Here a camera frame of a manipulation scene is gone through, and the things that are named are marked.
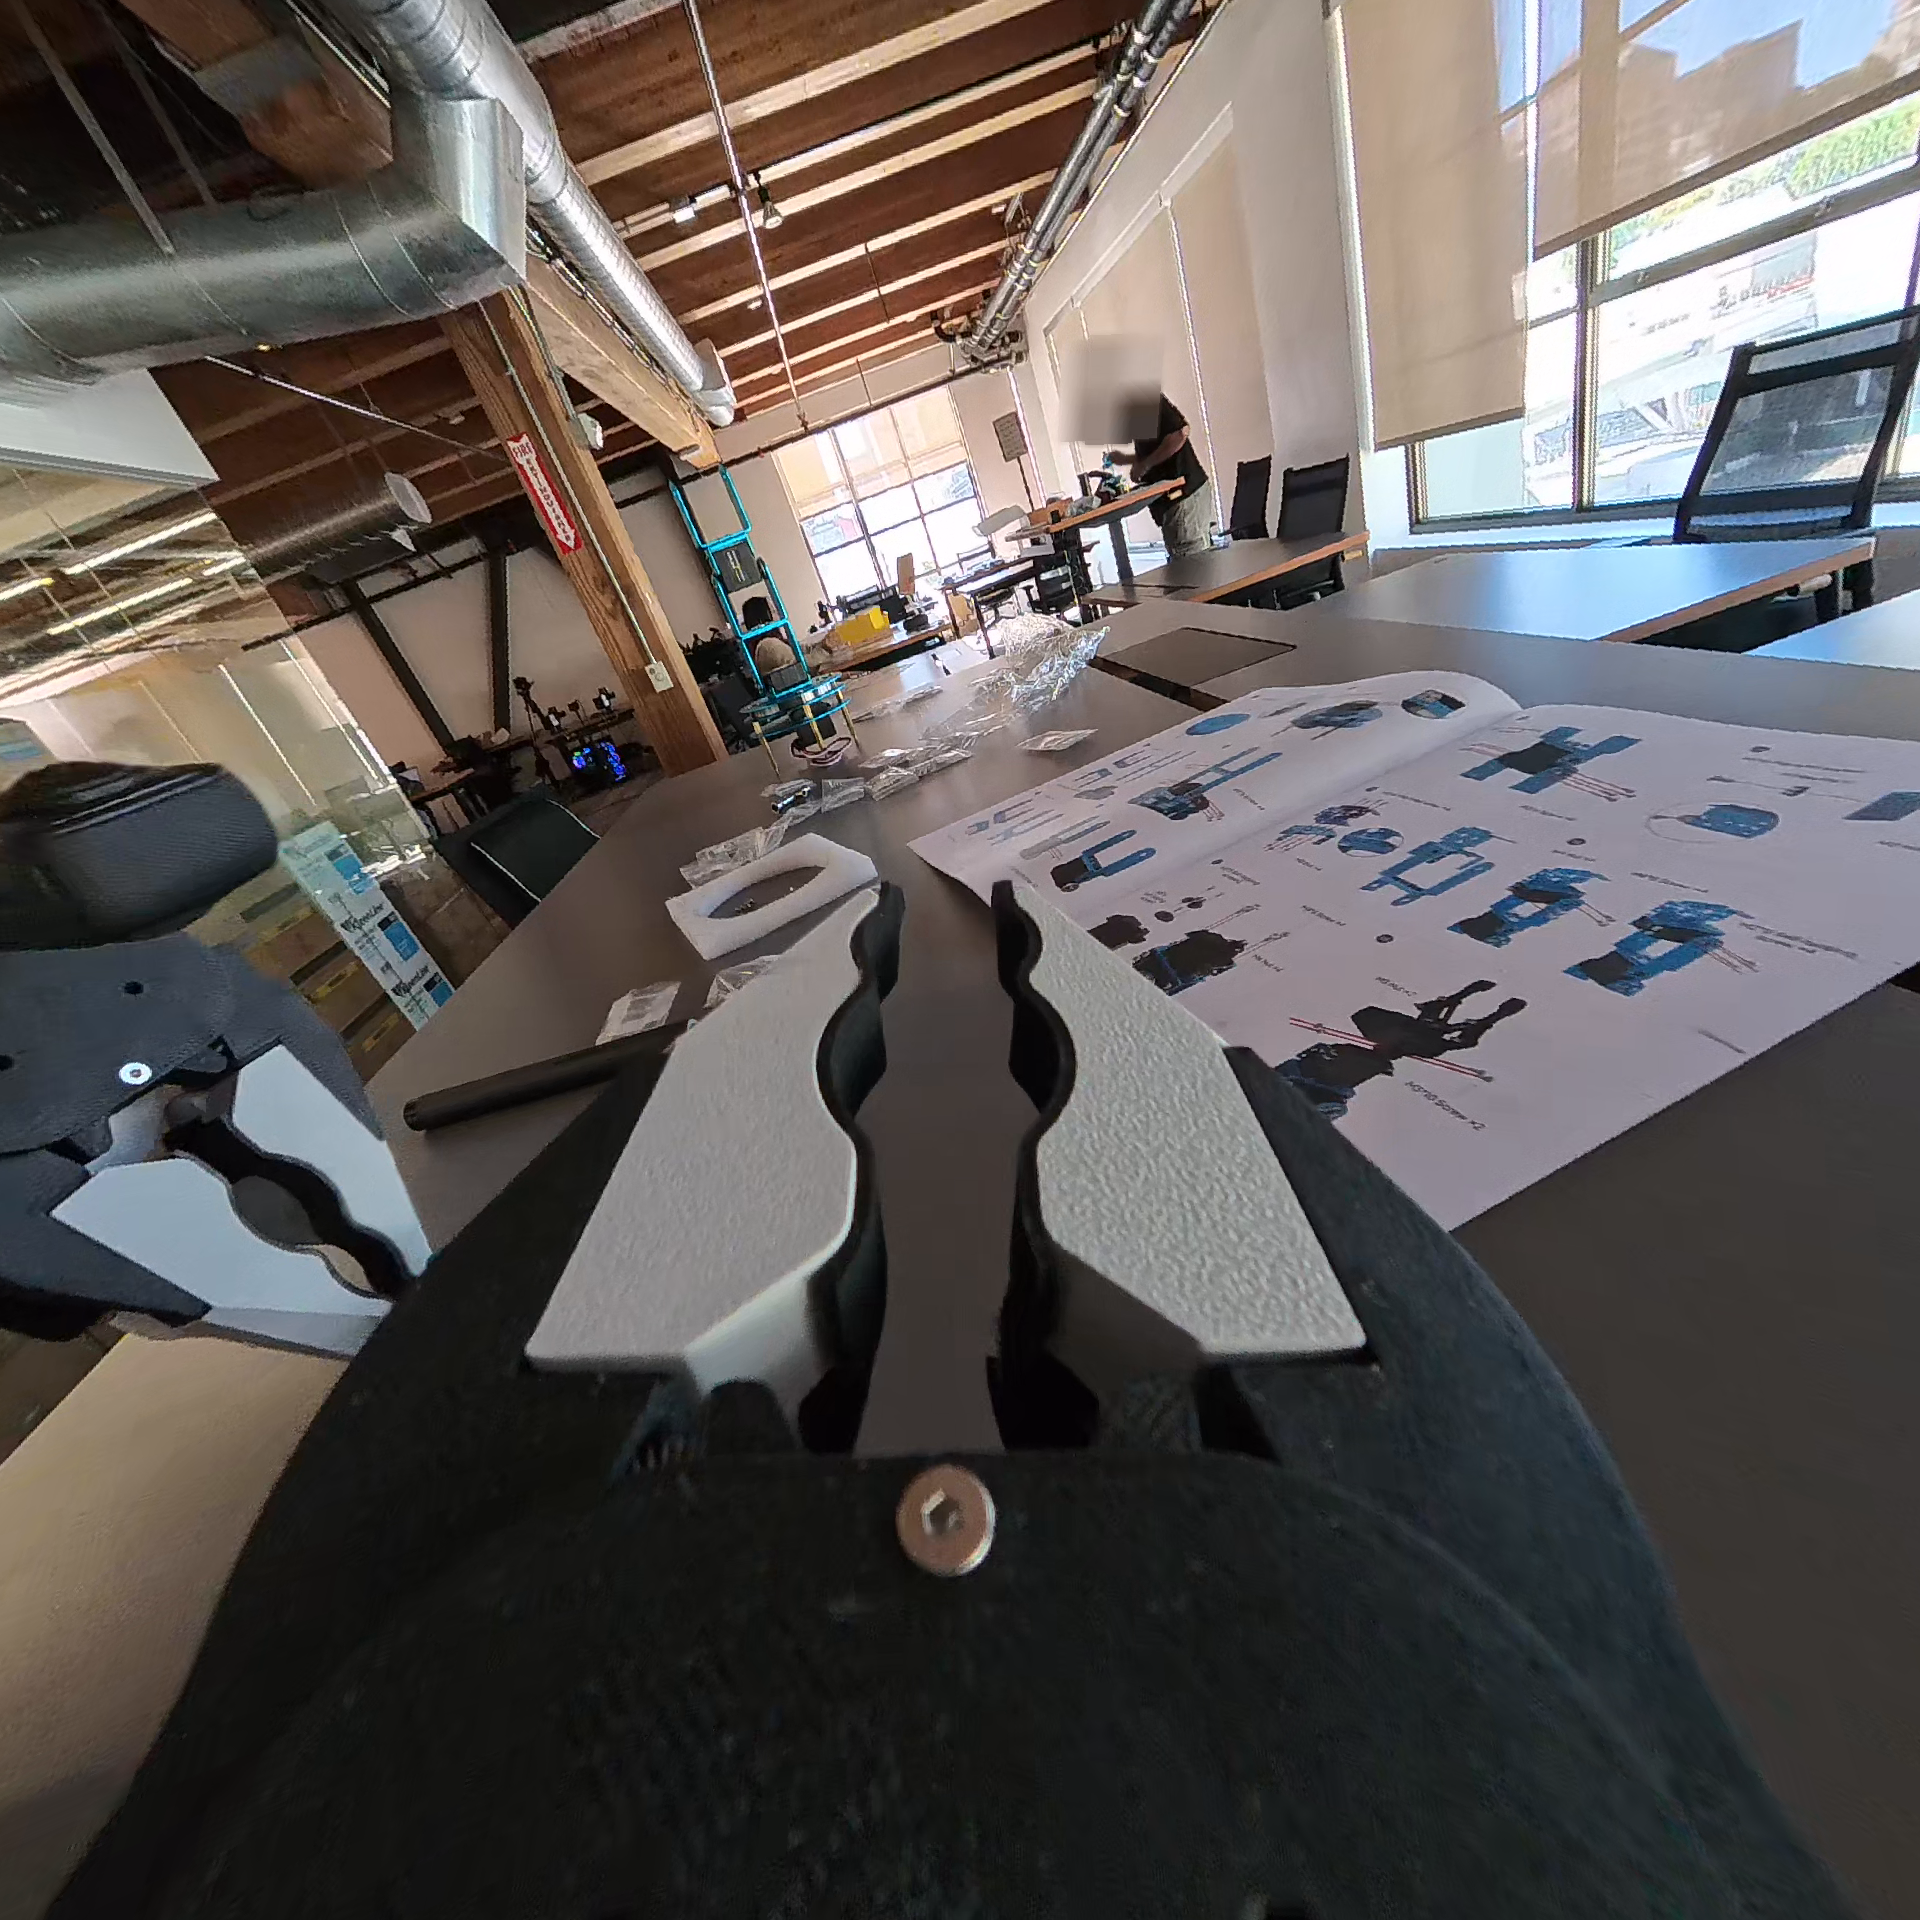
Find beige roller blind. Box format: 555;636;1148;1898
1332;0;1536;450
1530;0;1920;261

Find silver ceiling pipes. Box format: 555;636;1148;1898
961;0;1203;364

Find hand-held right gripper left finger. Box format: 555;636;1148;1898
525;880;905;1455

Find wooden post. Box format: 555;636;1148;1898
441;290;729;779

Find white foam ring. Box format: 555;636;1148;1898
662;832;878;962

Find clear bags pile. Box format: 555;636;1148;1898
758;695;1037;822

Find dark desk cable flap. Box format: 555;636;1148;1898
1090;619;1300;709

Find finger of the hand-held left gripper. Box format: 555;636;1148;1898
163;1049;439;1299
49;1152;400;1362

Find red wall sign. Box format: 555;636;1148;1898
504;429;585;561

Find instruction booklet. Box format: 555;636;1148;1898
908;671;1920;1232

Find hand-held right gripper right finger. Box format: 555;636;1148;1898
989;877;1372;1453

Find dark desk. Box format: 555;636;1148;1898
358;590;1920;1920

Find black electric screwdriver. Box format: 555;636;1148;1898
403;1018;691;1133

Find silver ceiling duct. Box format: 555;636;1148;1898
0;0;740;427

